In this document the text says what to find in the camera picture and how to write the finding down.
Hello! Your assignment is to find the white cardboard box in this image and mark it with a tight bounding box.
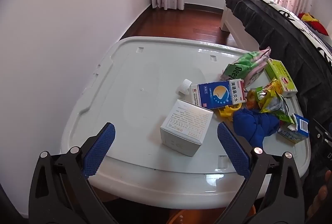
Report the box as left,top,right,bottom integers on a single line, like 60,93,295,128
160,99,214,157

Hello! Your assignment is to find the yellow green snack bag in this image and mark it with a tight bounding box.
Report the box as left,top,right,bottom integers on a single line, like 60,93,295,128
255,79,295,124

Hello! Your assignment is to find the green yellow carton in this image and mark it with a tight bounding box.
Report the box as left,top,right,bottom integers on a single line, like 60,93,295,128
265,59,298,97

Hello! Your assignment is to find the blue cloth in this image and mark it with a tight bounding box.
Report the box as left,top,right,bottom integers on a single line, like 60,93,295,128
232,108,281,148

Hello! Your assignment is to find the blue white medicine box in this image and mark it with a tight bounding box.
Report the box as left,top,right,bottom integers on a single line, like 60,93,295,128
191,79,247,110

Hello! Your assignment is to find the person's right hand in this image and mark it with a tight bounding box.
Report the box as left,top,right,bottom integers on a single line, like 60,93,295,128
307,169,332,217

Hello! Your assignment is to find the orange bin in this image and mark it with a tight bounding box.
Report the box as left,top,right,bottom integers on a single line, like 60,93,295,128
167,210,257,224

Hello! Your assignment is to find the white plastic storage bin lid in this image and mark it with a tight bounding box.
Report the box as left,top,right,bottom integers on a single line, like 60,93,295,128
60,36,312,210

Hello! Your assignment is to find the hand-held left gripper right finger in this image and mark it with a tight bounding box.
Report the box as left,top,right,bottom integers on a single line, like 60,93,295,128
217,122,305,224

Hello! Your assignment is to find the white bed frame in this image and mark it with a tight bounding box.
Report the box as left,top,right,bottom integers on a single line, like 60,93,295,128
220,1,260,52

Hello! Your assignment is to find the green pink snack bag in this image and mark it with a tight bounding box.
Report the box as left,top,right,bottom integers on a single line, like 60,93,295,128
221,48,271,88

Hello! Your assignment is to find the white bottle cap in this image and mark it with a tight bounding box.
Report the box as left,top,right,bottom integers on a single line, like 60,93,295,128
178,79,192,95

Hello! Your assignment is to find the red yellow pillow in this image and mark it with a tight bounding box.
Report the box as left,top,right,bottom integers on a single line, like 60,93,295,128
298,12,329,35

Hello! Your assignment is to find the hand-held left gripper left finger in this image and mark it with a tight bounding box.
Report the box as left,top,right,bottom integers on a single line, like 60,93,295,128
28,122,116,224

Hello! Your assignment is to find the white printed bedspread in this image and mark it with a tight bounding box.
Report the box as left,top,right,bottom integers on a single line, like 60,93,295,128
226,0,332,66

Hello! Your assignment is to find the yellow plastic piece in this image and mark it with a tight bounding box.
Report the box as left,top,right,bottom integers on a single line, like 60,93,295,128
217,102,242,118

